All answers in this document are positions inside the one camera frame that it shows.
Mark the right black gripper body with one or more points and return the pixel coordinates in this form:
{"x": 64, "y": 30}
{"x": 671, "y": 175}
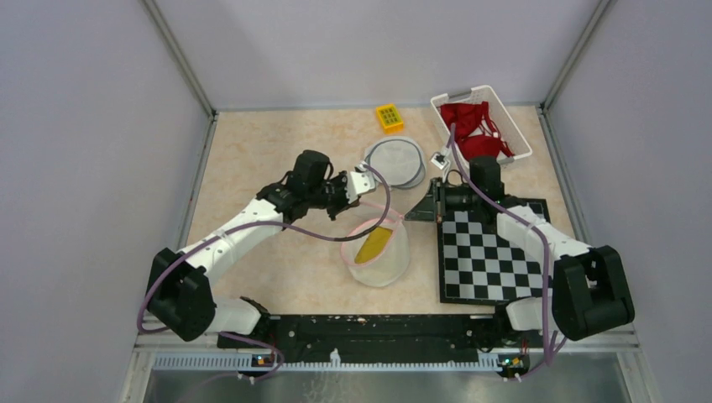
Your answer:
{"x": 460, "y": 198}

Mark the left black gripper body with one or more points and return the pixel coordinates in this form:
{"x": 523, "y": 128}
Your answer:
{"x": 332, "y": 193}

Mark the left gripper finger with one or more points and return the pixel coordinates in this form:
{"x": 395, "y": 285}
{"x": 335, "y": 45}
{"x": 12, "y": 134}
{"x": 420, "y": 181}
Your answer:
{"x": 333, "y": 212}
{"x": 349, "y": 205}

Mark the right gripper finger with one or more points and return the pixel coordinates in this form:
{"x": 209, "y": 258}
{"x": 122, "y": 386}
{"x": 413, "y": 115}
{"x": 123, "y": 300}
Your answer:
{"x": 424, "y": 213}
{"x": 430, "y": 202}

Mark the yellow satin bra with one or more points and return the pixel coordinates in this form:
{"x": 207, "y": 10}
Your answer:
{"x": 373, "y": 246}

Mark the red satin bra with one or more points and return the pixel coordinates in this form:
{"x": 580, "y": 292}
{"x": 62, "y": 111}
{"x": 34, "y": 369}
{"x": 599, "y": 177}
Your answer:
{"x": 476, "y": 133}

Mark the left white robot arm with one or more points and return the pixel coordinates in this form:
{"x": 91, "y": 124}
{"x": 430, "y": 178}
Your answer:
{"x": 179, "y": 293}

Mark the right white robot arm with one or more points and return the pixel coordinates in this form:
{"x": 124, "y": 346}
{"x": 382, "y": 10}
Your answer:
{"x": 584, "y": 289}

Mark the black white checkerboard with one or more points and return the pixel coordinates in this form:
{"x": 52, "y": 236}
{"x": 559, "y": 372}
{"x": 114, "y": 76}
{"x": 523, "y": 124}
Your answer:
{"x": 478, "y": 267}

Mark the white plastic basket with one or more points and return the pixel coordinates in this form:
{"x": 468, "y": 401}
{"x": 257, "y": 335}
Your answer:
{"x": 507, "y": 129}

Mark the yellow toy block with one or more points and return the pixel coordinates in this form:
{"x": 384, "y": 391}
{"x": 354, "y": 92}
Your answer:
{"x": 389, "y": 118}

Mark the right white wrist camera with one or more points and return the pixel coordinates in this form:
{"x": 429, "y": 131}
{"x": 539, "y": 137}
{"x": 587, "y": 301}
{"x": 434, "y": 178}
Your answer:
{"x": 441, "y": 160}

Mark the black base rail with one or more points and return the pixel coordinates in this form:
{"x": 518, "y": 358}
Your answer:
{"x": 391, "y": 339}

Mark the white toothed cable strip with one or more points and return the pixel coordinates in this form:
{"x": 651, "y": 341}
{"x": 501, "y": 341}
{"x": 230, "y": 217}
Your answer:
{"x": 247, "y": 362}

